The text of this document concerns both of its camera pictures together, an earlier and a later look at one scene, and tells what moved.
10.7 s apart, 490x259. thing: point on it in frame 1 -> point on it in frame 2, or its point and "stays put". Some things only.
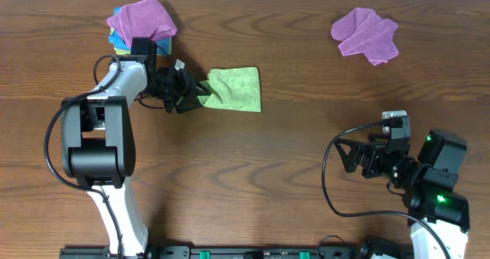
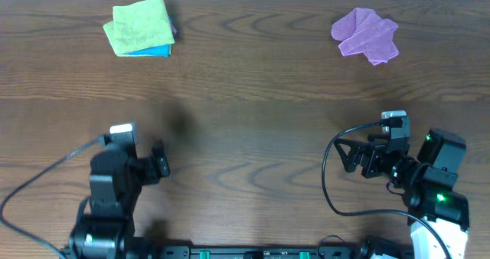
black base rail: x=218 y=252 stays put
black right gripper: x=370 y=158 stays put
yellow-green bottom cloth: x=119 y=51 -> x=170 y=50
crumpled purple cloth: x=364 y=32 stays put
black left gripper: x=178 y=91 -> x=158 y=165
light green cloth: x=233 y=88 -> x=139 y=27
